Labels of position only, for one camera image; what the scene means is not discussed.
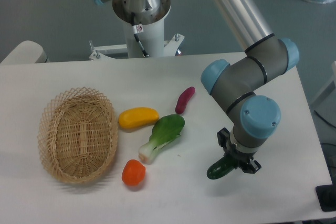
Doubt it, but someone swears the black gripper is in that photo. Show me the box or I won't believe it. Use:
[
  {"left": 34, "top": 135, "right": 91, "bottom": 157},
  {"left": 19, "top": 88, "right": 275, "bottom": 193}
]
[{"left": 217, "top": 127, "right": 261, "bottom": 174}]

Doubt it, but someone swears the dark green cucumber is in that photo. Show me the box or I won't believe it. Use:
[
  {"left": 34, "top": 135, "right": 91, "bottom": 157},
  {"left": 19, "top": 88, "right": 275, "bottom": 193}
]
[{"left": 206, "top": 154, "right": 238, "bottom": 180}]

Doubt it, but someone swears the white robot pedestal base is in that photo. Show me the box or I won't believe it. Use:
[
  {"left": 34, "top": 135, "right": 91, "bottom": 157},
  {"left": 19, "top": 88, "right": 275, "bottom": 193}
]
[{"left": 90, "top": 0, "right": 185, "bottom": 60}]

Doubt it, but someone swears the green bok choy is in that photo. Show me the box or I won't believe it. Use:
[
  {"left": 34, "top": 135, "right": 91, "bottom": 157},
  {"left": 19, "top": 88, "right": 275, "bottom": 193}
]
[{"left": 138, "top": 114, "right": 185, "bottom": 164}]

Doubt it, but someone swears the purple sweet potato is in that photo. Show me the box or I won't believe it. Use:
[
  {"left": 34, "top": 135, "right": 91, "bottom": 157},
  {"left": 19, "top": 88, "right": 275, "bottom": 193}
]
[{"left": 175, "top": 87, "right": 195, "bottom": 114}]

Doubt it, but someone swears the woven wicker basket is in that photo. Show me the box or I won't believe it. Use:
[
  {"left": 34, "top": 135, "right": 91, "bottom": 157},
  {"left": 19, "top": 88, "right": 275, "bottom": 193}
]
[{"left": 37, "top": 87, "right": 118, "bottom": 184}]

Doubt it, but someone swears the orange bell pepper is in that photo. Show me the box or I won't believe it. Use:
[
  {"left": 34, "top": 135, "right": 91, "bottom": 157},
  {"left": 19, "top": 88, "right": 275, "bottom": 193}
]
[{"left": 122, "top": 159, "right": 146, "bottom": 186}]

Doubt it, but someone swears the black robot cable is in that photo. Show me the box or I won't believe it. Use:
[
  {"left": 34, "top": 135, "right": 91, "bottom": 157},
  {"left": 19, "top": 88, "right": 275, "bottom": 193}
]
[{"left": 130, "top": 12, "right": 149, "bottom": 58}]

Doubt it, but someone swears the black device at table edge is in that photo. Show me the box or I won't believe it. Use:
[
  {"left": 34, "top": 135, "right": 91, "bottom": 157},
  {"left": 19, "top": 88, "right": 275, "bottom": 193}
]
[{"left": 316, "top": 185, "right": 335, "bottom": 212}]

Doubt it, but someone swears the yellow mango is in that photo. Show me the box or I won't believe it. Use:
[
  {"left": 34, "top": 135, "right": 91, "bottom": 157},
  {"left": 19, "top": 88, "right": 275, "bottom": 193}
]
[{"left": 118, "top": 107, "right": 160, "bottom": 129}]

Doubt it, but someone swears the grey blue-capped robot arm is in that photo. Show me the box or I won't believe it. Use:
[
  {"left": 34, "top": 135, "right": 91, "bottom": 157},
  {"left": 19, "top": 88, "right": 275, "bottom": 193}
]
[{"left": 94, "top": 0, "right": 299, "bottom": 179}]

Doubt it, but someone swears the white rounded chair back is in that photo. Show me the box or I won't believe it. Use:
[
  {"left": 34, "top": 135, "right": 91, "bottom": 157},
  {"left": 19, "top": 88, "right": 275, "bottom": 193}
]
[{"left": 1, "top": 40, "right": 50, "bottom": 66}]

